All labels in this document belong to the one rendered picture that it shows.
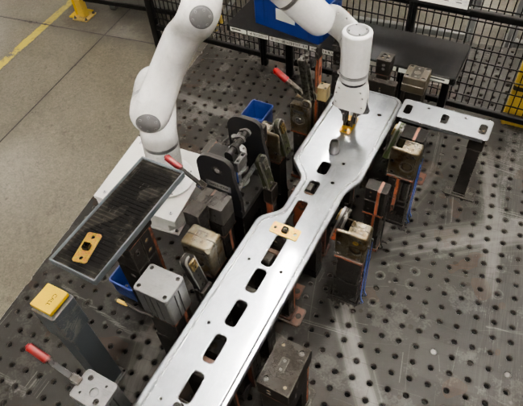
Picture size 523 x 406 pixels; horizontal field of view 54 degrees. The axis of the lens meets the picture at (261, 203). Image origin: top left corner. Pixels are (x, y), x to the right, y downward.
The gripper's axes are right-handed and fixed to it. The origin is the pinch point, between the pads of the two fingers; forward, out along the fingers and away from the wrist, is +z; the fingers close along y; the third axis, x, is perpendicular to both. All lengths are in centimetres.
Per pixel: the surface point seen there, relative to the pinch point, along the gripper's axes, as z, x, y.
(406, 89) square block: 1.7, 23.5, 11.2
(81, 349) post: 7, -98, -31
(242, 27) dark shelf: 0, 33, -58
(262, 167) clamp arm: -4.4, -34.2, -13.1
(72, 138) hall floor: 103, 26, -185
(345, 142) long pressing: 3.0, -7.8, 1.9
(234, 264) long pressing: 3, -62, -7
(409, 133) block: 5.0, 6.7, 18.2
